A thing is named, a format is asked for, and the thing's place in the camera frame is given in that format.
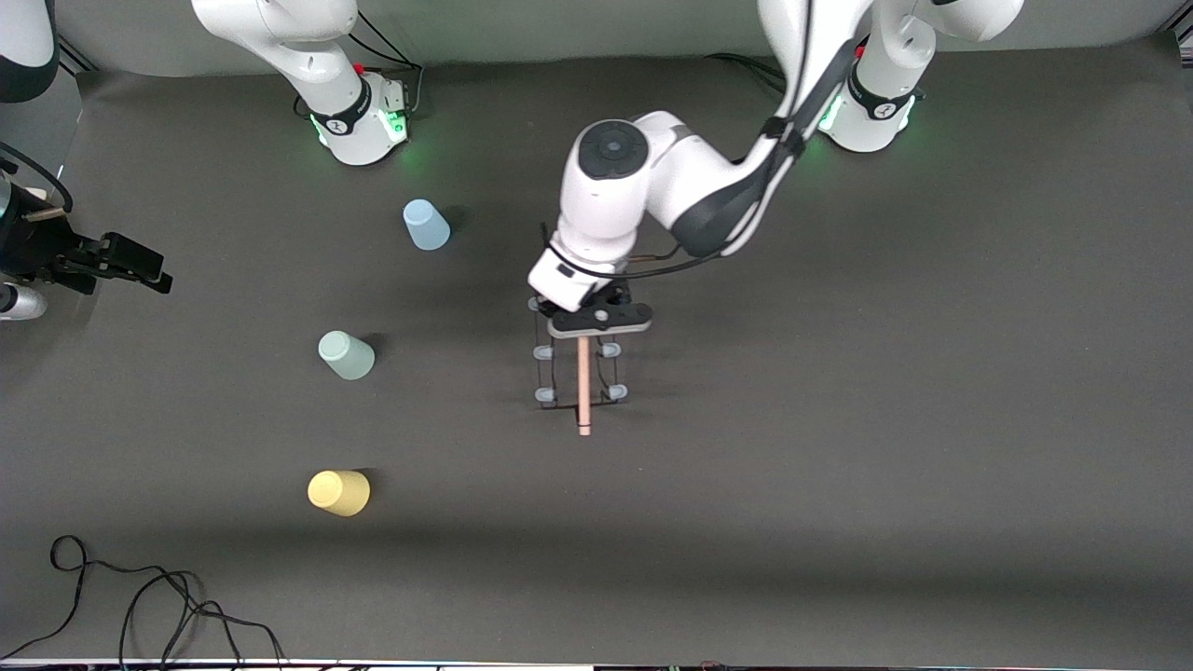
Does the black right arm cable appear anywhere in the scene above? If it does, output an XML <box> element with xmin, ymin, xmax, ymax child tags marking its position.
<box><xmin>0</xmin><ymin>142</ymin><xmax>74</xmax><ymax>213</ymax></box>

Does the black wire cup holder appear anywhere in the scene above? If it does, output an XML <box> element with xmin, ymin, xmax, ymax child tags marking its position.
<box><xmin>531</xmin><ymin>296</ymin><xmax>631</xmax><ymax>437</ymax></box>

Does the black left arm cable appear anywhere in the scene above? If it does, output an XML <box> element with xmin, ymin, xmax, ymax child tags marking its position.
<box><xmin>543</xmin><ymin>0</ymin><xmax>872</xmax><ymax>281</ymax></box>

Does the black arm base cable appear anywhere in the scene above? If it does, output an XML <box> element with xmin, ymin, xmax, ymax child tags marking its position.
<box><xmin>340</xmin><ymin>7</ymin><xmax>425</xmax><ymax>117</ymax></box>
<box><xmin>704</xmin><ymin>51</ymin><xmax>788</xmax><ymax>99</ymax></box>

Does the light blue plastic cup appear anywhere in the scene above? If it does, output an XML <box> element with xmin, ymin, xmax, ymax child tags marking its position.
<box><xmin>403</xmin><ymin>199</ymin><xmax>451</xmax><ymax>252</ymax></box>

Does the thin black loose cable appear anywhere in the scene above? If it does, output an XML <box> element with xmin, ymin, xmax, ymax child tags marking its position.
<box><xmin>0</xmin><ymin>535</ymin><xmax>285</xmax><ymax>671</ymax></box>

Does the dark grey table cloth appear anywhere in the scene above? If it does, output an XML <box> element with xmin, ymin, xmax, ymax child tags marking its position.
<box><xmin>0</xmin><ymin>37</ymin><xmax>1193</xmax><ymax>667</ymax></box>

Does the pale green plastic cup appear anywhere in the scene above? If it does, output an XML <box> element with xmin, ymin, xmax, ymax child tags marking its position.
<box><xmin>318</xmin><ymin>330</ymin><xmax>376</xmax><ymax>381</ymax></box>

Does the yellow plastic cup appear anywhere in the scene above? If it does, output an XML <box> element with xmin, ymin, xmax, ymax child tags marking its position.
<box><xmin>308</xmin><ymin>470</ymin><xmax>372</xmax><ymax>518</ymax></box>

